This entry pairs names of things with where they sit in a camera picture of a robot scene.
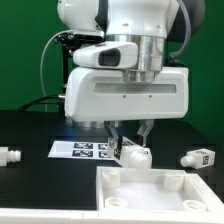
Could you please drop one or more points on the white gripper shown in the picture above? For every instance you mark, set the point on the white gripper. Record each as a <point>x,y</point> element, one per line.
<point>103,95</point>

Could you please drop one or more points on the white square table top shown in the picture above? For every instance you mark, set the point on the white square table top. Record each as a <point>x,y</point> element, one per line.
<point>158,190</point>

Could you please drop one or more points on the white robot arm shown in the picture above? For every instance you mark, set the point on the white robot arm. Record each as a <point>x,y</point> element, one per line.
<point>147,23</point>

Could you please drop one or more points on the white sheet with tags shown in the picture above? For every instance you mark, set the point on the white sheet with tags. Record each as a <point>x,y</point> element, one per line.
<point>79,150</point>

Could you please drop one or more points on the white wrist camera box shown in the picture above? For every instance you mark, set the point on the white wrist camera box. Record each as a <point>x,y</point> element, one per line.
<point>109,54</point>

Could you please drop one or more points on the white L-shaped obstacle wall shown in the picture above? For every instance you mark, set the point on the white L-shaped obstacle wall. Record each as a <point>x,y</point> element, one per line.
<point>40,216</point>

